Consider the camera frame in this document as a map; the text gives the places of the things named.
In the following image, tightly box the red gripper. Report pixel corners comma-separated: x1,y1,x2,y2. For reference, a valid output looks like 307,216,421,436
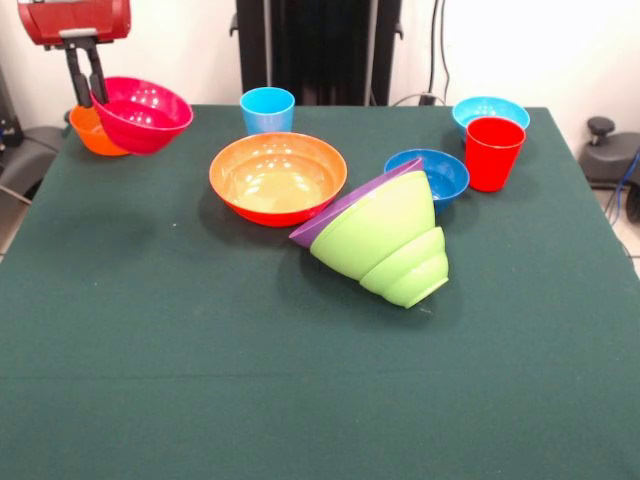
17,0,133,109

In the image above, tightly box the magenta bowl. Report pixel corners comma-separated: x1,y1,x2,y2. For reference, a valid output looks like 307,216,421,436
91,75,195,157

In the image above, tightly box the wide orange bowl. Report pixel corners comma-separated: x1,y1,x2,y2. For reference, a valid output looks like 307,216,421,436
208,131,349,229

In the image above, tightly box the purple bowl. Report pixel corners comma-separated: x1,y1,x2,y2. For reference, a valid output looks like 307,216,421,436
288,157,425,249

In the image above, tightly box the large green bowl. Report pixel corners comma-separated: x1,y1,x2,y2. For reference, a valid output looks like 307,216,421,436
309,169,435,283

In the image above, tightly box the dark blue bowl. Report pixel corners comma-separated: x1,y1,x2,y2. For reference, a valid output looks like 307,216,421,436
383,148,471,216

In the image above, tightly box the small green bowl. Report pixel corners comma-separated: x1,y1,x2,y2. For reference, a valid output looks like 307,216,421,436
358,225,450,310

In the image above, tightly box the deep orange bowl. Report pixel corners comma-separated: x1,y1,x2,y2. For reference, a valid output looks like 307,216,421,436
68,103,133,158

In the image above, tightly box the grey machine base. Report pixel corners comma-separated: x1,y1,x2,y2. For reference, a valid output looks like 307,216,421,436
0,124,66,201
579,116,640,186

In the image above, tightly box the light blue cup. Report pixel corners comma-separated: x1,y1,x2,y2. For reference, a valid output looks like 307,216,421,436
239,87,296,135

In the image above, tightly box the dark green tablecloth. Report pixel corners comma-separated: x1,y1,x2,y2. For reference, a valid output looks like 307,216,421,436
0,102,640,480

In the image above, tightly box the light blue bowl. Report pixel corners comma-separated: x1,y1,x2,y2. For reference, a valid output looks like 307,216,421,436
451,95,531,144

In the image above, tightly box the red cup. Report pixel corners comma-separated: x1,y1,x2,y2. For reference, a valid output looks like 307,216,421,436
463,116,528,194

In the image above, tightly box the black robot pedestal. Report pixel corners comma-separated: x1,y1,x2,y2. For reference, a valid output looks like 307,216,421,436
230,0,404,109

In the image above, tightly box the black wall cable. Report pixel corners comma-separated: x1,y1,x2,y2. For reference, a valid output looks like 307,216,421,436
394,0,451,107

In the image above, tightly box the blue cable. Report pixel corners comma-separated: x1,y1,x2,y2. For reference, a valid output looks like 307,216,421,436
616,147,640,196

